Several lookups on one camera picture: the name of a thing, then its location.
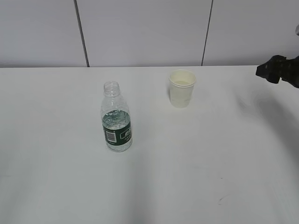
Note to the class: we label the white paper cup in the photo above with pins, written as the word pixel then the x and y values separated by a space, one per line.
pixel 181 85

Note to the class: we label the clear water bottle green label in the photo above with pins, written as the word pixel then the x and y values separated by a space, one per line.
pixel 115 118

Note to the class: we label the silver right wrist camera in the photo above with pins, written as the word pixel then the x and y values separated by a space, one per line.
pixel 297 30

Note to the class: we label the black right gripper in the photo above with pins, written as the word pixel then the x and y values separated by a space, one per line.
pixel 289 70

